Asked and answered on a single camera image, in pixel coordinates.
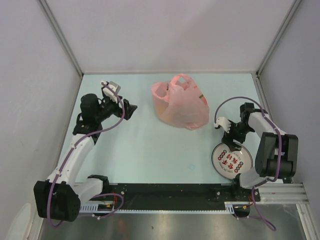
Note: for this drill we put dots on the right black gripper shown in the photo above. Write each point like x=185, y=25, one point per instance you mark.
x=228, y=137

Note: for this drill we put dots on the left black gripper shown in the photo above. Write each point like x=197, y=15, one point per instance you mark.
x=128, y=109

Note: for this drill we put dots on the pink plastic bag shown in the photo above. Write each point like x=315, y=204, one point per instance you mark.
x=180, y=103

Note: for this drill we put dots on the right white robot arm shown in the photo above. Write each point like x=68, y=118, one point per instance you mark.
x=276, y=156

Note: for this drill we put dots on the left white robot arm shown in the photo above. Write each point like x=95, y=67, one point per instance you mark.
x=58, y=197

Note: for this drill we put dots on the round printed plate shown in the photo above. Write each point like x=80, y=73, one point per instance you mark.
x=231, y=163

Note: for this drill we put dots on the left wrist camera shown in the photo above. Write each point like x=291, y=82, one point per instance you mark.
x=110, y=90

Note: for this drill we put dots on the aluminium frame rail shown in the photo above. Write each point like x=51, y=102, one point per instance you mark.
x=283, y=193

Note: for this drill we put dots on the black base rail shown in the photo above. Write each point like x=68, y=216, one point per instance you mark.
x=180, y=197

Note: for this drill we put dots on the white cable duct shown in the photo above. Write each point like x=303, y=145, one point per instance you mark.
x=96, y=208

